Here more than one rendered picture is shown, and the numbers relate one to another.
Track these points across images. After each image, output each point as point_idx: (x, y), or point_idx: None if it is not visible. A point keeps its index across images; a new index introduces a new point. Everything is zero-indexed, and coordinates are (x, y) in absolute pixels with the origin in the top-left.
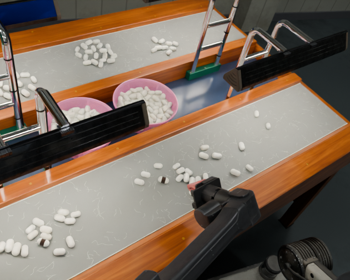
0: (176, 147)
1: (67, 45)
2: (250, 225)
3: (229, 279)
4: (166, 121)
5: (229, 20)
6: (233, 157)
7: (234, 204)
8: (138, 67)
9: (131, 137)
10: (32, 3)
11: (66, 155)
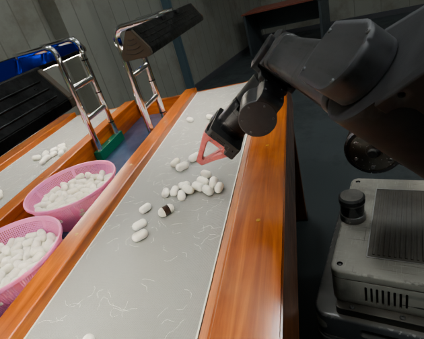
0: (147, 185)
1: None
2: (293, 185)
3: (338, 255)
4: (112, 177)
5: (91, 77)
6: (210, 148)
7: (274, 45)
8: None
9: (84, 214)
10: None
11: None
